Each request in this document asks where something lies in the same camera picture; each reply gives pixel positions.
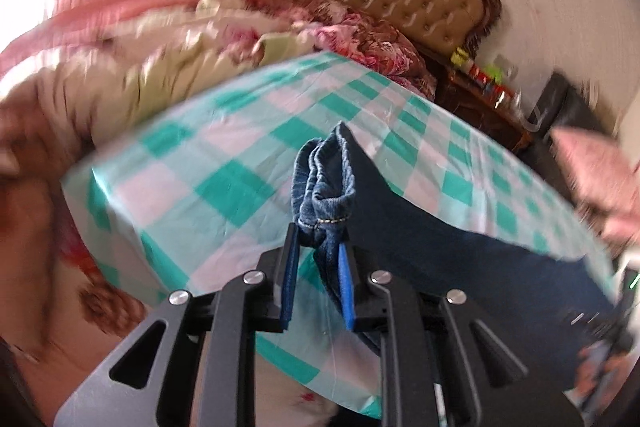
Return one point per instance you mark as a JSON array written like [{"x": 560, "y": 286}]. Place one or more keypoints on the teal white checked cloth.
[{"x": 225, "y": 177}]

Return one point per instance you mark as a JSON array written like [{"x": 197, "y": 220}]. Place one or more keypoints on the floral quilt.
[{"x": 225, "y": 32}]

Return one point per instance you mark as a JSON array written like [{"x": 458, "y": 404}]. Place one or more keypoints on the yellow jar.
[{"x": 459, "y": 56}]

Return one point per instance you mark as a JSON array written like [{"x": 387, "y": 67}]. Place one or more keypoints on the blue denim pants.
[{"x": 475, "y": 267}]

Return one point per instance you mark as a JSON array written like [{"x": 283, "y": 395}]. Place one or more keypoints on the dark wooden nightstand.
[{"x": 475, "y": 107}]

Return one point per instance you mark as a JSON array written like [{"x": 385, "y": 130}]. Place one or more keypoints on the red box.
[{"x": 481, "y": 80}]

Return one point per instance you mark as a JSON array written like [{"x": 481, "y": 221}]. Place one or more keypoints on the large pink floral pillow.
[{"x": 600, "y": 177}]

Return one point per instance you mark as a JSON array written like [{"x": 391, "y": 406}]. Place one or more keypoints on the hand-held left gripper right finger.
[{"x": 347, "y": 292}]

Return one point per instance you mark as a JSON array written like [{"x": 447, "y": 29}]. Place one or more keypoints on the green bag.
[{"x": 492, "y": 71}]

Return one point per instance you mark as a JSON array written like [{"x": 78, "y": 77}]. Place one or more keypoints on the black leather armchair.
[{"x": 570, "y": 107}]

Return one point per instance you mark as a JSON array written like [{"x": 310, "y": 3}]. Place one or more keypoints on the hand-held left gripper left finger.
[{"x": 287, "y": 287}]

